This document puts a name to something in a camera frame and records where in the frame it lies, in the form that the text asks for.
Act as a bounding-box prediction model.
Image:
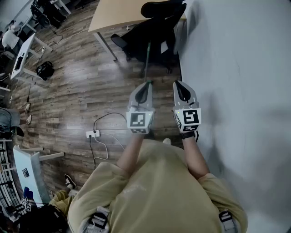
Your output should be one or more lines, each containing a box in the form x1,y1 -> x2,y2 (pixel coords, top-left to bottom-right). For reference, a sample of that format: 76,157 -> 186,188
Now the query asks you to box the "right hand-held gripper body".
172,102 -> 202,134

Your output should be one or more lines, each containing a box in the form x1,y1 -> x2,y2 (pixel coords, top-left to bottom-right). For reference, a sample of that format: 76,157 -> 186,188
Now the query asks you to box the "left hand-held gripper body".
126,105 -> 156,135

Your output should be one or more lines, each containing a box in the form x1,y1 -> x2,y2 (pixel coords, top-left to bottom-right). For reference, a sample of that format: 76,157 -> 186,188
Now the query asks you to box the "person's right forearm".
181,132 -> 210,180

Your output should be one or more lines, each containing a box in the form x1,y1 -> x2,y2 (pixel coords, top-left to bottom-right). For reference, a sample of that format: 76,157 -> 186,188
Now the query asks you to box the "person's left forearm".
116,133 -> 146,177

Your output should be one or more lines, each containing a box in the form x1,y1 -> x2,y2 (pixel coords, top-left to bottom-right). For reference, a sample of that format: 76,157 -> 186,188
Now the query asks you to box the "black office chair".
110,0 -> 187,74
30,0 -> 67,30

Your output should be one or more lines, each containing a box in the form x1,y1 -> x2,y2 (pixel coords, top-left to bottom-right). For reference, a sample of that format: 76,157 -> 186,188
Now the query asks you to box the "person's beige shirt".
67,138 -> 248,233

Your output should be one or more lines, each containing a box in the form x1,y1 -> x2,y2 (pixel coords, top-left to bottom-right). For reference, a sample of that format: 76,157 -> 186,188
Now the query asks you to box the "beige wooden desk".
88,0 -> 187,62

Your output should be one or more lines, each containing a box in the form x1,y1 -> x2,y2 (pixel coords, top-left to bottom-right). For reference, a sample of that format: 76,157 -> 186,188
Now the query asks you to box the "black bag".
36,61 -> 55,81

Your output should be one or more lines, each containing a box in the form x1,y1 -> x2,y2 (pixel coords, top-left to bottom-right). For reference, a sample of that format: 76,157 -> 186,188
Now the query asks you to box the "white desk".
50,0 -> 71,15
12,145 -> 65,208
10,33 -> 53,85

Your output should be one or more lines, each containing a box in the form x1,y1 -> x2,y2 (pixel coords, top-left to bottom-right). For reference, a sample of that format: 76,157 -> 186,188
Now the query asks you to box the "black floor cable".
89,136 -> 96,171
94,112 -> 128,132

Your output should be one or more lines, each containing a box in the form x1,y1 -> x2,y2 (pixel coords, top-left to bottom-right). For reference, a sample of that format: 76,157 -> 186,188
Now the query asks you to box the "white floor cable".
93,132 -> 126,160

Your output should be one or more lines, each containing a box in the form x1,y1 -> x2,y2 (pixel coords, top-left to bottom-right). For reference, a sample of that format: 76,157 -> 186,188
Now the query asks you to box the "long white cable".
52,27 -> 90,46

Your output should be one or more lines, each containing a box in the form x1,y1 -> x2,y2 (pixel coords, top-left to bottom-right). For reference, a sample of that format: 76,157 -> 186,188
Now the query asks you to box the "black looped cable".
46,26 -> 64,46

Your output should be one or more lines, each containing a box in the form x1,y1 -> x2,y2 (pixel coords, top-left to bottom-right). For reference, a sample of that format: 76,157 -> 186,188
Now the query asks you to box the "gray harness strap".
87,206 -> 110,233
218,210 -> 239,233

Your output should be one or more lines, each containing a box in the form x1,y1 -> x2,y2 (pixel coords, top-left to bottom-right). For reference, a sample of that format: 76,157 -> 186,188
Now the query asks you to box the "metal wire rack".
0,138 -> 21,228

